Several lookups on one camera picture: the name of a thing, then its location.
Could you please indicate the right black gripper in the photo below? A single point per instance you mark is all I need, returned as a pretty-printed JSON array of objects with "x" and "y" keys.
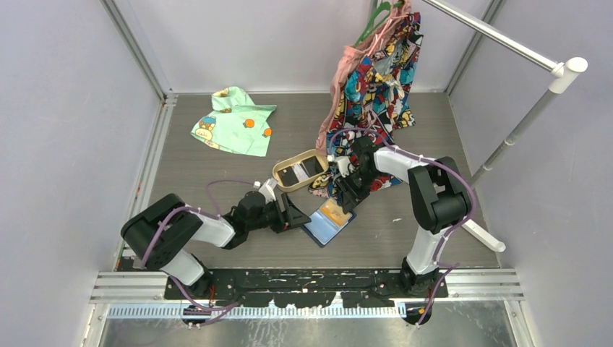
[{"x": 349, "y": 196}]

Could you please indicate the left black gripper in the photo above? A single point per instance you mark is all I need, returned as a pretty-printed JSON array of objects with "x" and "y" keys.
[{"x": 283, "y": 223}]

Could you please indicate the orange credit card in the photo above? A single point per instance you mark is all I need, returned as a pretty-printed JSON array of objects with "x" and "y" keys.
[{"x": 334, "y": 212}]

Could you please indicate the navy blue card holder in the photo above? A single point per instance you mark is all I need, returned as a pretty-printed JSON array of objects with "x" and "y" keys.
[{"x": 321, "y": 230}]

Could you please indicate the white credit card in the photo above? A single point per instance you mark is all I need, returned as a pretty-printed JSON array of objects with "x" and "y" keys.
[{"x": 300, "y": 172}]

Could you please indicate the beige oval tray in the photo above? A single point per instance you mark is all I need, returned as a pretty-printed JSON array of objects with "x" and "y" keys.
[{"x": 298, "y": 159}]

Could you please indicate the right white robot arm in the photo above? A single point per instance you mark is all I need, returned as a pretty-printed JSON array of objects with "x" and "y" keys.
[{"x": 439, "y": 198}]

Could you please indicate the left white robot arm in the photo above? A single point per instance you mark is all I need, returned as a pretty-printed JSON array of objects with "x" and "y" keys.
[{"x": 158, "y": 235}]

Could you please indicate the colourful comic print garment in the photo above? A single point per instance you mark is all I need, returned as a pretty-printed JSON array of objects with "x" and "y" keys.
[{"x": 376, "y": 94}]

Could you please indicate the green cartoon child shirt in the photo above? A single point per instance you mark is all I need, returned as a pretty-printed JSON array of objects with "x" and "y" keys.
[{"x": 236, "y": 124}]

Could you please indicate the pink hanging garment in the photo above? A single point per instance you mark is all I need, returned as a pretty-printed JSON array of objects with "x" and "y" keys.
[{"x": 352, "y": 56}]

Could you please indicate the green clothes hanger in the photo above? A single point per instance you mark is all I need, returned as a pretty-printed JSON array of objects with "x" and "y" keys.
[{"x": 380, "y": 11}]

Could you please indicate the white clothes rack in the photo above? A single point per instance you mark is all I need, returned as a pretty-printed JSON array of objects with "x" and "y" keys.
[{"x": 531, "y": 196}]

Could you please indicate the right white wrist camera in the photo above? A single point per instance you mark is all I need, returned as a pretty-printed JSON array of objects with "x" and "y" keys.
[{"x": 342, "y": 165}]

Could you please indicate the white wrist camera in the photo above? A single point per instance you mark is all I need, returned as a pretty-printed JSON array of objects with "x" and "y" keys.
[
  {"x": 342, "y": 165},
  {"x": 267, "y": 189}
]

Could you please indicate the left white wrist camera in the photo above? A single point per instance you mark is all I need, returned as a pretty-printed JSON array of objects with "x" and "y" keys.
[{"x": 267, "y": 189}]

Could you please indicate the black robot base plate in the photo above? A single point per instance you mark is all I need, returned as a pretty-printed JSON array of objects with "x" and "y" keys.
[{"x": 307, "y": 288}]

